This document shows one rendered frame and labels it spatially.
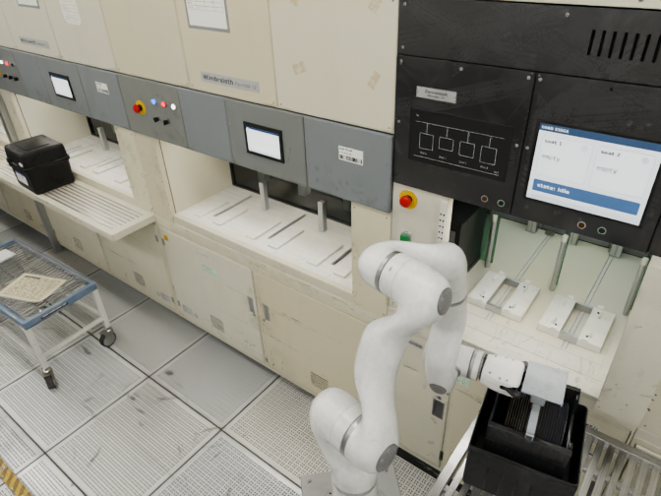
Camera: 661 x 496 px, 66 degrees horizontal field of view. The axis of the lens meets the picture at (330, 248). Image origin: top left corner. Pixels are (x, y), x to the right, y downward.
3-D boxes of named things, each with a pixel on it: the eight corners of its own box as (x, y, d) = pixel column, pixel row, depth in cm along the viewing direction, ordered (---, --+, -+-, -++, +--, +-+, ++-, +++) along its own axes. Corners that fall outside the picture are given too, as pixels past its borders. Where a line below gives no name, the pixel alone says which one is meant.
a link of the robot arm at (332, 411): (354, 507, 122) (353, 445, 109) (304, 458, 133) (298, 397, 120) (388, 474, 128) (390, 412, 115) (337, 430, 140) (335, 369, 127)
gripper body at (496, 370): (481, 363, 145) (522, 376, 140) (472, 388, 137) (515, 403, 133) (485, 343, 141) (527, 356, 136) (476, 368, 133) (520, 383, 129)
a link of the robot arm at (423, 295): (348, 430, 128) (397, 472, 118) (315, 445, 119) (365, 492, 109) (409, 248, 114) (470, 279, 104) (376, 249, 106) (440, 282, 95)
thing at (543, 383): (495, 412, 161) (511, 339, 144) (564, 437, 153) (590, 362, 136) (476, 475, 143) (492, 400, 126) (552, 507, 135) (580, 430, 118)
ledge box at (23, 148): (13, 184, 316) (-4, 145, 302) (57, 169, 333) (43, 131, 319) (34, 198, 299) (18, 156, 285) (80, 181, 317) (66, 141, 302)
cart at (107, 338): (-31, 328, 325) (-66, 267, 299) (45, 286, 360) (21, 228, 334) (52, 394, 277) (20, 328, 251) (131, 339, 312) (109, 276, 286)
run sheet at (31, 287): (-7, 296, 276) (-9, 294, 276) (25, 271, 295) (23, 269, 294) (40, 304, 269) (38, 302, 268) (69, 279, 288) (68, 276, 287)
